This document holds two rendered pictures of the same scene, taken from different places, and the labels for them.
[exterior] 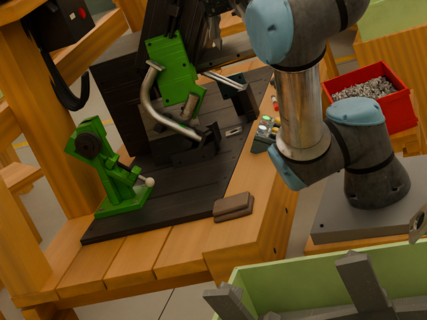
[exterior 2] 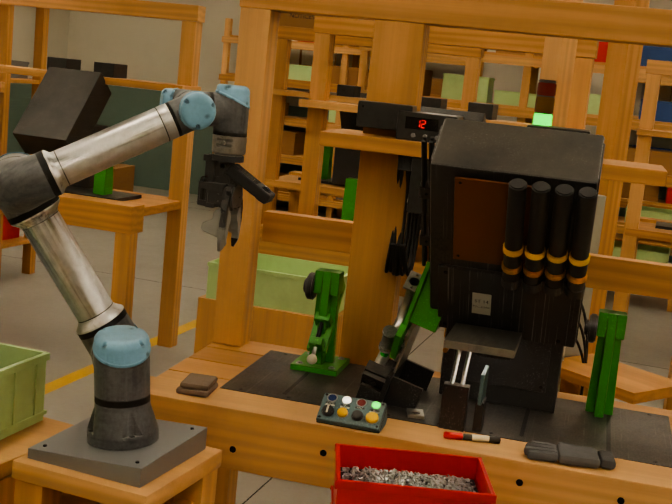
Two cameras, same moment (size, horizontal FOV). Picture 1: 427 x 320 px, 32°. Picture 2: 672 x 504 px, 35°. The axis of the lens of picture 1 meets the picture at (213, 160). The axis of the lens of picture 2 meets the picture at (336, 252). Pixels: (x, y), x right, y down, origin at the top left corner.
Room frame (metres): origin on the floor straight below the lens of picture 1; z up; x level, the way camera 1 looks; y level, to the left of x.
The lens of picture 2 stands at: (1.61, -2.54, 1.69)
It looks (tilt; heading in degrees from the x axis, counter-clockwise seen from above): 9 degrees down; 82
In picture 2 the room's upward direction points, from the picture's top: 6 degrees clockwise
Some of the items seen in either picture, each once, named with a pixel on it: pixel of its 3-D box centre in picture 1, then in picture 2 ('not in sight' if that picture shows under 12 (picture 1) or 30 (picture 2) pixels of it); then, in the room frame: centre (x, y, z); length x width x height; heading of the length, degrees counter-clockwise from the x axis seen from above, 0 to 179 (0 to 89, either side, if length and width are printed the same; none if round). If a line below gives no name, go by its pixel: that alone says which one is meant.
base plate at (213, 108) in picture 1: (195, 139); (449, 405); (2.32, 0.03, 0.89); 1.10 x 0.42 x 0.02; 158
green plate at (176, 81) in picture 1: (174, 65); (430, 299); (2.23, 0.00, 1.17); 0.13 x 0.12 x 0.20; 158
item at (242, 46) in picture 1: (203, 61); (487, 333); (2.36, -0.09, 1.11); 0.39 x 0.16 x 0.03; 68
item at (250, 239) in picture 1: (281, 136); (429, 465); (2.22, -0.23, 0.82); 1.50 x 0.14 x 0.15; 158
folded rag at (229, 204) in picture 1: (232, 206); (197, 384); (1.68, 0.00, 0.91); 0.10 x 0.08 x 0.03; 73
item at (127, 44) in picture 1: (147, 89); (506, 332); (2.47, 0.12, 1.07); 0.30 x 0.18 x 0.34; 158
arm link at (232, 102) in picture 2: not in sight; (230, 110); (1.69, -0.15, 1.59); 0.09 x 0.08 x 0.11; 8
